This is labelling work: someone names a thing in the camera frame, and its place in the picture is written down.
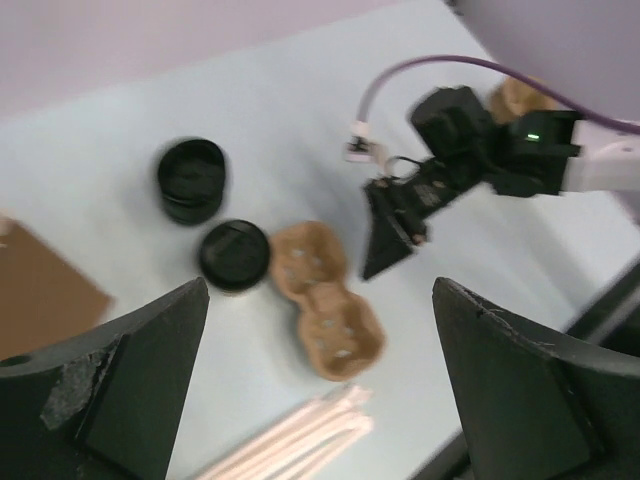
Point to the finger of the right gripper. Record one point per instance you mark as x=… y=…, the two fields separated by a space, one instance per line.
x=393 y=232

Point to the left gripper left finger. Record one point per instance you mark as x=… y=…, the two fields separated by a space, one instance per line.
x=105 y=404

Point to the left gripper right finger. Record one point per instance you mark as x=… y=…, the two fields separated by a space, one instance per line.
x=525 y=395

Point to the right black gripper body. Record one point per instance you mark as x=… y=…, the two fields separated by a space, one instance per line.
x=433 y=186

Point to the single brown cup carrier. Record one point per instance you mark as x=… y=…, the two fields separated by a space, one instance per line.
x=338 y=329

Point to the brown paper bag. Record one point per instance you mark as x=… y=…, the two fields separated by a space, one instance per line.
x=44 y=298

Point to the black cup lid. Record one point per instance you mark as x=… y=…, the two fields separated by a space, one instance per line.
x=234 y=256

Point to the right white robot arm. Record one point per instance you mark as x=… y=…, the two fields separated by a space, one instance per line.
x=544 y=152

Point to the white wrapped straws bundle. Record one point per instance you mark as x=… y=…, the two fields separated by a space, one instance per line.
x=303 y=443

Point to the stack of black lids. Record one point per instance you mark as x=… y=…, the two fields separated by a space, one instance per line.
x=191 y=177

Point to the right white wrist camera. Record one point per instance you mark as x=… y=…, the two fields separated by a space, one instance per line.
x=361 y=149

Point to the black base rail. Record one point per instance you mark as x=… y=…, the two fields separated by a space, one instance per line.
x=575 y=350

